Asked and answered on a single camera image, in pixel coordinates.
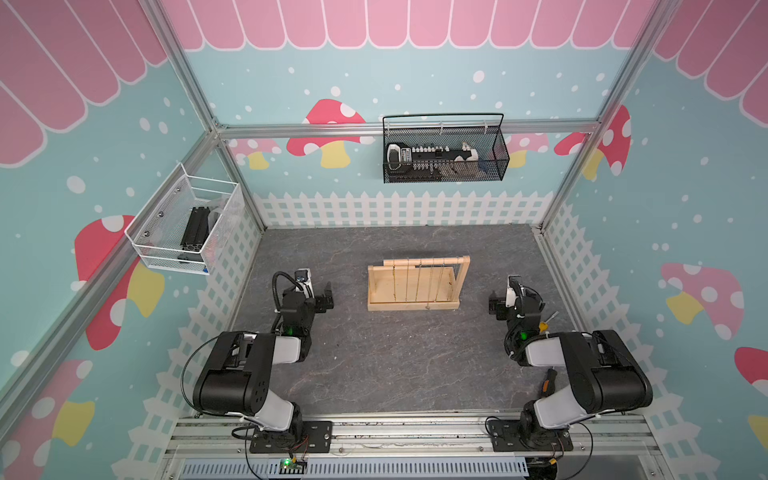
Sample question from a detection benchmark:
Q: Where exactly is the wooden jewelry display stand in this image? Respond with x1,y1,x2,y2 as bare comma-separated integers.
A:
367,256,471,311

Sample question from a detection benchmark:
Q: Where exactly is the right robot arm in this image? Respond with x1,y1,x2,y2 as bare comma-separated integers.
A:
485,276,653,459

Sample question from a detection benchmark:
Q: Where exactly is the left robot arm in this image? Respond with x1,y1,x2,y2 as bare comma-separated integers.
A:
184,269,334,465

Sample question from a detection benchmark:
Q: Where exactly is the black box in white basket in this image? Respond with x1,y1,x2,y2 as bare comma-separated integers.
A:
180,207,211,252

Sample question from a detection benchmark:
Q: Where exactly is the green lit circuit board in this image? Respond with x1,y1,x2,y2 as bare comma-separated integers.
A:
279,457,308,475

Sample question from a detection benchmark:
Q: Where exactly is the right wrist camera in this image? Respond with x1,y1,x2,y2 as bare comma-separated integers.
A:
505,275,523,309

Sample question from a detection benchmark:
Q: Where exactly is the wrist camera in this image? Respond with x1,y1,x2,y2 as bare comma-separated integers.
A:
294,268,312,291
505,275,523,309

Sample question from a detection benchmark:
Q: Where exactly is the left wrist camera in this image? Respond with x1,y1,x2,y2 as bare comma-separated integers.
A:
294,268,312,291

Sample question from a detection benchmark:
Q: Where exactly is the yellow handled screwdriver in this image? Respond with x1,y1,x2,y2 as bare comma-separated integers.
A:
539,311,559,334

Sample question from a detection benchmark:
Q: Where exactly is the white wire mesh basket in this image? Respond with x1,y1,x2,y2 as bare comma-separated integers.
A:
125,164,245,275

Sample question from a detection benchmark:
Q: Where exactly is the black wire mesh basket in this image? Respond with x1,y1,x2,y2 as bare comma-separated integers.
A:
381,113,510,183

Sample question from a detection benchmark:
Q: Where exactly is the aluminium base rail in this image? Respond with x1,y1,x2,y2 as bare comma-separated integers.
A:
155,410,673,479

